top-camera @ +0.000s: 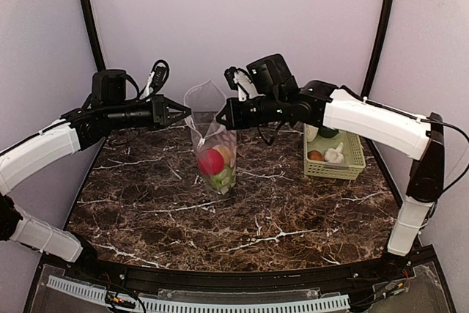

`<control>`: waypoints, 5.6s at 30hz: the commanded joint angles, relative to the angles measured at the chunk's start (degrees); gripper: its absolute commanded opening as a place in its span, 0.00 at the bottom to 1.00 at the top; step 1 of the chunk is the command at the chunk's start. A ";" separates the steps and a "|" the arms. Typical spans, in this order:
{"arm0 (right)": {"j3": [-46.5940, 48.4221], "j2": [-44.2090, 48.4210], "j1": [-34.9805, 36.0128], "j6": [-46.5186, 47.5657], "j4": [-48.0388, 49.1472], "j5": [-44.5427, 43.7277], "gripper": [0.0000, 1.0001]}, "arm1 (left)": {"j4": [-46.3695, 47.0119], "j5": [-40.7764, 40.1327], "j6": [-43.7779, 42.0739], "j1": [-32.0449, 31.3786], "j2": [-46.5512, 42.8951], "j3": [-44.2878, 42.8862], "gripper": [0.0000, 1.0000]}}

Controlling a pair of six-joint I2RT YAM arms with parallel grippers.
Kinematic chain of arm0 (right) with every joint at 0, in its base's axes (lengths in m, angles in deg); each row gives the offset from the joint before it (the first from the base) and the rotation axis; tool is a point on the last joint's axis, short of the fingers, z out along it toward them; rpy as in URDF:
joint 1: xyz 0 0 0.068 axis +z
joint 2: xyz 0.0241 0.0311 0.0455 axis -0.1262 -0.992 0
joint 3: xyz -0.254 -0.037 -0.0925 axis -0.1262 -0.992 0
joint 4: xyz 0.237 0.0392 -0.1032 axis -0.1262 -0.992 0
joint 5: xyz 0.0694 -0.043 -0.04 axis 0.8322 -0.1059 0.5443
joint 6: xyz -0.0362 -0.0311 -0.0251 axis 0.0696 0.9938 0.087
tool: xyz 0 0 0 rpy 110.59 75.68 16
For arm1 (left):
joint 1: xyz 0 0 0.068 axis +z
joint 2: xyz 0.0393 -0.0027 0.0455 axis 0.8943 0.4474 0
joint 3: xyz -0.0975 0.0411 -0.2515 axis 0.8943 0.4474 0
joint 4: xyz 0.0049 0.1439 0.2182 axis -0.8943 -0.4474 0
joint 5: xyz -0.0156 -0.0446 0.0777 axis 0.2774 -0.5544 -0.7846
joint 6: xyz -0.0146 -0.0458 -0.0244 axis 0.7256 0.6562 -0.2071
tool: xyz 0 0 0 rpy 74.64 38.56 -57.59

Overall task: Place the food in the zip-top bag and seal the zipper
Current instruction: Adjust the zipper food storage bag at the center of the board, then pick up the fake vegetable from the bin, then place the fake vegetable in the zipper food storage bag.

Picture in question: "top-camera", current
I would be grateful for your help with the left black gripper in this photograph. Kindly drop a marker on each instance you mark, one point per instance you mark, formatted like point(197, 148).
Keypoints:
point(160, 111)

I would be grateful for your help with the green apple toy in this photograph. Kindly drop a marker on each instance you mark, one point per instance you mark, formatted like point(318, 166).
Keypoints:
point(223, 181)

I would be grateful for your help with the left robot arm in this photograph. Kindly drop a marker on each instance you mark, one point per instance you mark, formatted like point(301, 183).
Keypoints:
point(105, 110)

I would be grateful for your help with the clear zip top bag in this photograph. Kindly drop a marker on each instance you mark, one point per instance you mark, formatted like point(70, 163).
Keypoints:
point(205, 101)

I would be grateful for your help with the right black corner post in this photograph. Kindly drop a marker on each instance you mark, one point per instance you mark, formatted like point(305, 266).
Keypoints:
point(382, 27)

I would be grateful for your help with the red pepper toy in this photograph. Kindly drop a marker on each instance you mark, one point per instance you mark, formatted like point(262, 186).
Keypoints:
point(210, 162)

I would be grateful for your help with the dark green pepper toy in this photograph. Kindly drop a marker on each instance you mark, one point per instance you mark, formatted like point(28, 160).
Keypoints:
point(327, 133)

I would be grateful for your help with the white garlic toy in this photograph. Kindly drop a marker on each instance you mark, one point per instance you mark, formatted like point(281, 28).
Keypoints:
point(335, 155)

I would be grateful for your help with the green plastic basket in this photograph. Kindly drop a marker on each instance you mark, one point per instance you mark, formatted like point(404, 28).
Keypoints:
point(354, 161)

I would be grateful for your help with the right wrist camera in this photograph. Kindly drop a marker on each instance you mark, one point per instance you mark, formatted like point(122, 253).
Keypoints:
point(239, 80)

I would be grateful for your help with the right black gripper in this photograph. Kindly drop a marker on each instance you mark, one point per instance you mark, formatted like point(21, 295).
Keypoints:
point(234, 113)

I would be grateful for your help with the brown potato toy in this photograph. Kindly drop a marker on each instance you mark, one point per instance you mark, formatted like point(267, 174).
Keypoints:
point(315, 155)

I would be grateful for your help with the black front table rail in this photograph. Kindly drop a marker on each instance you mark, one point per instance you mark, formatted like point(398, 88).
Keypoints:
point(357, 277)

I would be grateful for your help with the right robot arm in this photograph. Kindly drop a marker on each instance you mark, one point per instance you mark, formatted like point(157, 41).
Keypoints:
point(267, 92)

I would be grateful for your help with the orange peach toy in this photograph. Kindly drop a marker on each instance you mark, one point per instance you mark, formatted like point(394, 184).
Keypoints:
point(226, 153)

